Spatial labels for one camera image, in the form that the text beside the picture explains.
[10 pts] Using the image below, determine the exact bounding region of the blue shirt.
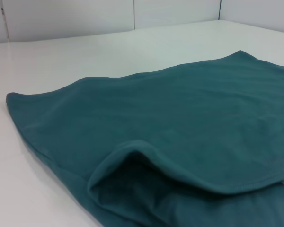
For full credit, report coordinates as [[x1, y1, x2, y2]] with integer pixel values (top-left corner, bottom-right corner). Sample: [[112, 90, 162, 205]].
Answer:
[[5, 49, 284, 227]]

